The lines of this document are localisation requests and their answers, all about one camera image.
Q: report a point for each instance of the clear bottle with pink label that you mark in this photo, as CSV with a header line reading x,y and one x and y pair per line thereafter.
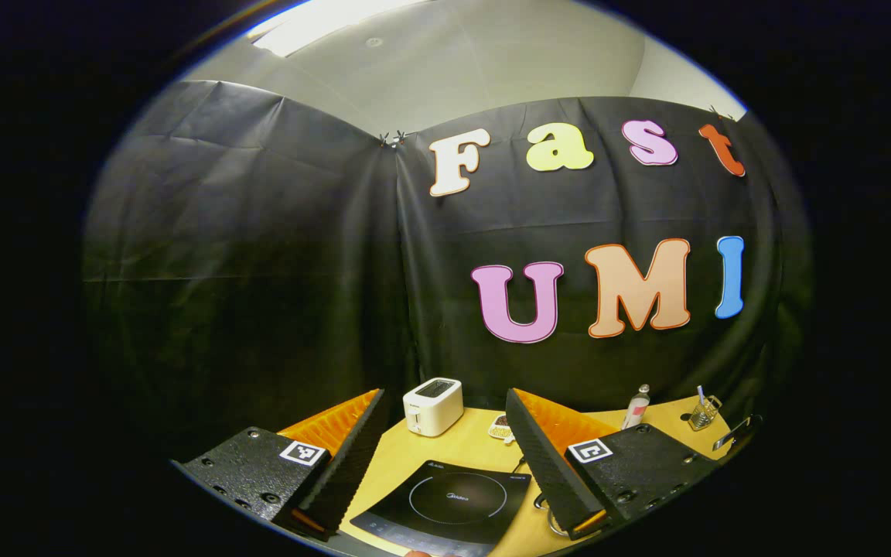
x,y
635,410

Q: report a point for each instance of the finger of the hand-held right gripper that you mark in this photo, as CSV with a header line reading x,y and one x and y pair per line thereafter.
x,y
735,433

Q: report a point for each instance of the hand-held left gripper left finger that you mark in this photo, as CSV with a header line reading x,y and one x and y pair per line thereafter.
x,y
353,464

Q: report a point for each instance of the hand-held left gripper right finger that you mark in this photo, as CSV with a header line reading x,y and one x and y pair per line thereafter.
x,y
542,472

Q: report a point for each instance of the black induction cooktop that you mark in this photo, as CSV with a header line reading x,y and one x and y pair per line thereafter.
x,y
445,503

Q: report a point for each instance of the white divided dish of beans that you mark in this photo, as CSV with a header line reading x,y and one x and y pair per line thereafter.
x,y
500,429

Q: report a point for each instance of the white toaster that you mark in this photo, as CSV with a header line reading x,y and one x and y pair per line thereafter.
x,y
434,410

